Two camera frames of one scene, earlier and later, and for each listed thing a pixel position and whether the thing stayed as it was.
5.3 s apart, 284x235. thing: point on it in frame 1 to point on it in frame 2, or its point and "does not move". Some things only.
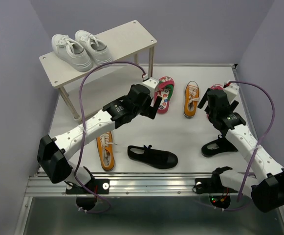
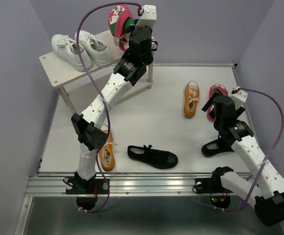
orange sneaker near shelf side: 191,99 does not move
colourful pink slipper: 164,89 to 120,20
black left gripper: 150,111 to 150,30
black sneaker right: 217,147 does not move
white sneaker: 97,49 does not move
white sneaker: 72,52 does not move
